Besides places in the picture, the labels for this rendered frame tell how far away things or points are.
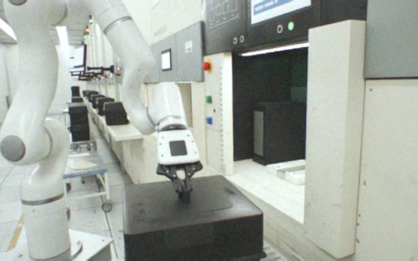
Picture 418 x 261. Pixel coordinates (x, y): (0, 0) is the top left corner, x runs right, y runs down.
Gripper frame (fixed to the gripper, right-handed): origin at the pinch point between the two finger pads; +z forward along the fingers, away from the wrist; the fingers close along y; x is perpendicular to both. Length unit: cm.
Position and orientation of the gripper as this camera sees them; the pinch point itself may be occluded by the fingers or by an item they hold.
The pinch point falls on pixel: (183, 186)
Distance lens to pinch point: 74.0
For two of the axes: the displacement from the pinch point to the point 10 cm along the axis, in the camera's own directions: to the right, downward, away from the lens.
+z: 2.1, 8.1, -5.5
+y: 9.6, -0.7, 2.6
